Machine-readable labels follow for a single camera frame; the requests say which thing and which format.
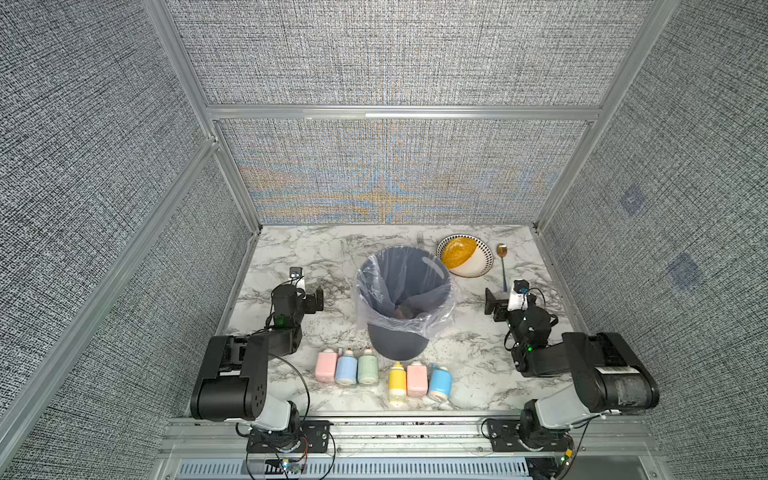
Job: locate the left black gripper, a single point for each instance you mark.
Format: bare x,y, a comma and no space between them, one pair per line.
310,300

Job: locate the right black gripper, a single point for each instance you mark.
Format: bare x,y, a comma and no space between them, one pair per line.
498,303

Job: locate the bright blue pencil sharpener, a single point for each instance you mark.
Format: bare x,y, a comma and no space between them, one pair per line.
440,384

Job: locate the dark grey trash bin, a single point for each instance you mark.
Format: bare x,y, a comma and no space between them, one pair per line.
403,300

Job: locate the pink pencil sharpener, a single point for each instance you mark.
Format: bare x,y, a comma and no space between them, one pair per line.
417,382
326,364

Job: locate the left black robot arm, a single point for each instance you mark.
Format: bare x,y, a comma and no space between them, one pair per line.
232,382

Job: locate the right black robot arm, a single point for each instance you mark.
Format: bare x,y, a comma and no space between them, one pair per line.
607,377

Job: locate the light blue pencil sharpener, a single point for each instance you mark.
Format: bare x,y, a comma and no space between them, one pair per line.
346,368

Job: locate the green pencil sharpener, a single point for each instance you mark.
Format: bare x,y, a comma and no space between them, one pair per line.
368,368

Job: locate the yellow pencil sharpener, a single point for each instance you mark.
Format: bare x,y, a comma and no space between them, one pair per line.
397,384

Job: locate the gold blue spoon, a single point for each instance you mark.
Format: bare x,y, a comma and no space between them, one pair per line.
502,250

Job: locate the yellow white patterned bowl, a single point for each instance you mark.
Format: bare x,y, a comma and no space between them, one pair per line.
465,255

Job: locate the clear plastic bin liner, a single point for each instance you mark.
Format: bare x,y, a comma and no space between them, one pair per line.
441,312

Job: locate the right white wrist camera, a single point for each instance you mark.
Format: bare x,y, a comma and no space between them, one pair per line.
521,297

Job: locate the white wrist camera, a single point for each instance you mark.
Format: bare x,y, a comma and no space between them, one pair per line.
296,277
521,297

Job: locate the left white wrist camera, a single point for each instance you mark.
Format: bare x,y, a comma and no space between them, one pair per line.
296,277

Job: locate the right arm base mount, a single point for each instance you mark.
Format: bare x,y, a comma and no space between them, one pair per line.
508,435

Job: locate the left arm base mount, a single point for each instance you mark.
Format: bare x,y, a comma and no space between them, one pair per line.
311,436

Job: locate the aluminium front rail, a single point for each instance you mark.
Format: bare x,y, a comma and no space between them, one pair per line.
423,434

